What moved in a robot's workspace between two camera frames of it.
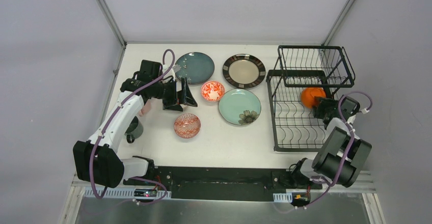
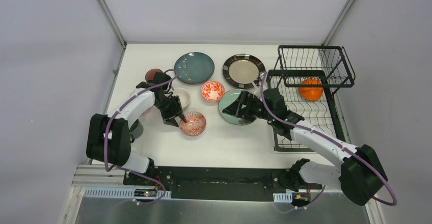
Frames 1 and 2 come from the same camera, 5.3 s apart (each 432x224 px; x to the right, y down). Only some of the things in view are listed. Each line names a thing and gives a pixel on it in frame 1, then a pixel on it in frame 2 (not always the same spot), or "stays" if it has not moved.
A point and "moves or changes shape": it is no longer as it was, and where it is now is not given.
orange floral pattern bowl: [213, 91] stays
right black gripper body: [326, 106] to [257, 109]
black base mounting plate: [219, 184] stays
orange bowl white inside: [307, 94] moves or changes shape
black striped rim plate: [243, 71] stays
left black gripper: [173, 95] to [171, 111]
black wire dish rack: [304, 72] stays
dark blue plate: [197, 67] stays
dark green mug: [134, 131] stays
